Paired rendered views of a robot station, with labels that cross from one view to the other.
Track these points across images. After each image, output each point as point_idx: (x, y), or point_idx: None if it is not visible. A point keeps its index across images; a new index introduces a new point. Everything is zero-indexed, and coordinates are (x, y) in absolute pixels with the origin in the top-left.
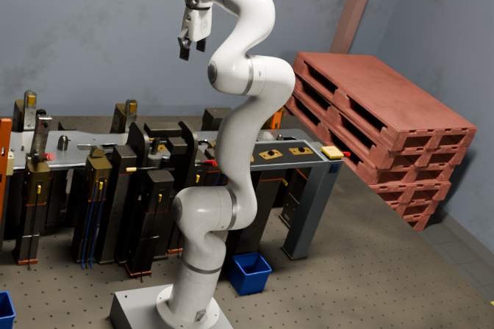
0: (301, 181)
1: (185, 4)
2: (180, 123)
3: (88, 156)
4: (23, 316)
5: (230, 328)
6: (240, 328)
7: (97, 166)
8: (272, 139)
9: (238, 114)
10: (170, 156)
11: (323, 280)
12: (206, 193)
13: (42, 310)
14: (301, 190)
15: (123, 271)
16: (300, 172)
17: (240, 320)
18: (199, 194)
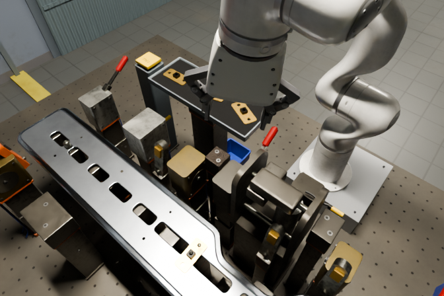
0: (112, 127)
1: (268, 57)
2: (240, 180)
3: (349, 279)
4: (411, 295)
5: (316, 140)
6: (281, 152)
7: (355, 256)
8: (138, 118)
9: (402, 6)
10: (234, 211)
11: (187, 121)
12: (380, 90)
13: (393, 285)
14: (118, 131)
15: (295, 252)
16: (107, 126)
17: (273, 154)
18: (388, 94)
